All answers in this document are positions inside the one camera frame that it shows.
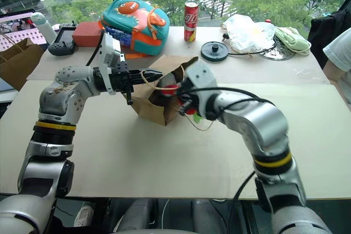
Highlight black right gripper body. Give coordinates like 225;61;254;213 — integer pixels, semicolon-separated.
177;79;200;115

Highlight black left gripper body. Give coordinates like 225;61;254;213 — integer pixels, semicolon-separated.
109;60;138;106

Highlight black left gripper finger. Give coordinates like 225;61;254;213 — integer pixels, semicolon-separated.
136;69;165;78
136;76;162;84

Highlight red green plush toy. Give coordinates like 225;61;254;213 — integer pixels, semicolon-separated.
161;83;203;124

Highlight brown paper bag with handles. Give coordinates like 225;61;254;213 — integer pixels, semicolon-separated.
131;55;214;132

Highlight grey plush toy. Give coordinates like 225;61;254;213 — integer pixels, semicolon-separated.
157;72;179;89

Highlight white plastic bag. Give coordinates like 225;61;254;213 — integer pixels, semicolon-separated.
220;14;276;53

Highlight large brown paper bag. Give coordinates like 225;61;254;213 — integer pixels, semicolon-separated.
0;34;45;92

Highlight black bag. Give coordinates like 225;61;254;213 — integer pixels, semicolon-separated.
307;0;351;70

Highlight orange flat book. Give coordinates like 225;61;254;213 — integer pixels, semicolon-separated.
120;50;155;60

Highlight black round disc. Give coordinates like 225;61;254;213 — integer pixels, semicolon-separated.
200;41;230;61

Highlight teal dinosaur backpack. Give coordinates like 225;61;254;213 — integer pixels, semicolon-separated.
98;0;171;60

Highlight red rectangular box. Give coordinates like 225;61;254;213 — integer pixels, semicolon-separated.
72;21;104;48

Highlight red cola can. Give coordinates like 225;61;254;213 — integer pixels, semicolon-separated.
184;0;200;42

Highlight black handheld remote controller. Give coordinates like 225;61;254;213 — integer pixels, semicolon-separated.
47;23;78;56

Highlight white bottle pale blue cap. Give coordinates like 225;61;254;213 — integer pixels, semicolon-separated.
30;12;58;46

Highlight dark rounded robot leg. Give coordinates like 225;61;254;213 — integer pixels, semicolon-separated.
112;198;163;234
191;198;234;234

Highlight pink lit screen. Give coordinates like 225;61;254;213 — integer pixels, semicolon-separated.
0;8;48;53

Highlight light green cloth pouch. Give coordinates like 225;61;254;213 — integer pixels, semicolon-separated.
273;26;312;55

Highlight white shoe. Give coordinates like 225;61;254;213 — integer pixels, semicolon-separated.
75;204;94;228

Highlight person in white shirt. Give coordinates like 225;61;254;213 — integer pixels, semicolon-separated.
322;27;351;89

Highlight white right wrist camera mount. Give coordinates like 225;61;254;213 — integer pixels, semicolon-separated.
182;60;220;118

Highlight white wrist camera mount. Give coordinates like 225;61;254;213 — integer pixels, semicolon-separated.
96;32;127;95
182;60;220;118

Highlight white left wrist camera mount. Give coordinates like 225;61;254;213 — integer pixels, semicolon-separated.
96;32;127;95

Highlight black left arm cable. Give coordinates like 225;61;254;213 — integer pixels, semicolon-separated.
86;32;107;67

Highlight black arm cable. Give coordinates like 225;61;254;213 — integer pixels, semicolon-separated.
179;87;276;121
86;32;107;67

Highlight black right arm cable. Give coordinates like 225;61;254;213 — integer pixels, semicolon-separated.
179;87;276;121

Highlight black power plug cable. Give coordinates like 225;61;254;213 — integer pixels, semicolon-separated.
220;32;275;59

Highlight round metal wire rack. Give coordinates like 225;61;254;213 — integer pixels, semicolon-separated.
257;36;300;61

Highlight thin white cable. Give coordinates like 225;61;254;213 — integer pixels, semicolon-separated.
161;198;172;231

